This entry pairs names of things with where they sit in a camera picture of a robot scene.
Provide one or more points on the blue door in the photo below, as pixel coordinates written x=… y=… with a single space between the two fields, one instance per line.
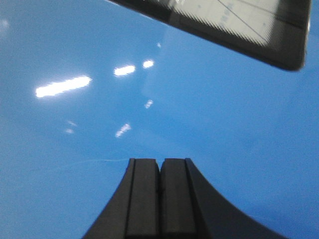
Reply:
x=87 y=84

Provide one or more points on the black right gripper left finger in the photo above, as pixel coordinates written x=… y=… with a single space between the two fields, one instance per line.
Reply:
x=133 y=210

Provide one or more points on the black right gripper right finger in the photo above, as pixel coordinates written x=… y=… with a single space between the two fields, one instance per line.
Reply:
x=191 y=208

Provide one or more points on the black framed door window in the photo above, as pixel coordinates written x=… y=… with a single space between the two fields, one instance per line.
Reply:
x=272 y=31

